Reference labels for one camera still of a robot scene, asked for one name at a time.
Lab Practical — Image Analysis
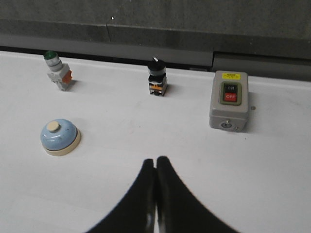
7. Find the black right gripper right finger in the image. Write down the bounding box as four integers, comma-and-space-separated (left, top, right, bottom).
156, 156, 236, 233

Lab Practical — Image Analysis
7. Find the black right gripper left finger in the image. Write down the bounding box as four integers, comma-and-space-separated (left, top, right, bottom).
88, 159, 156, 233

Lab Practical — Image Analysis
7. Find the blue call bell cream base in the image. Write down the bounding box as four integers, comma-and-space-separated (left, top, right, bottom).
40, 119, 82, 156

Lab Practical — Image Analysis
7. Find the grey granite counter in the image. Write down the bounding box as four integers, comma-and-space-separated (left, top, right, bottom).
0, 0, 311, 81

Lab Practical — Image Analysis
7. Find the grey on off switch box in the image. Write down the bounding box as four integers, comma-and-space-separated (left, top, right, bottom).
209, 70, 249, 132

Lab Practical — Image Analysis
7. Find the black rotary selector switch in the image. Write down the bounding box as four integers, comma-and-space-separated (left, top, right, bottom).
147, 57, 167, 96

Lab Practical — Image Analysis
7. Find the green pushbutton switch white body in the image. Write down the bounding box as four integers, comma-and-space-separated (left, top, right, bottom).
44, 50, 72, 91

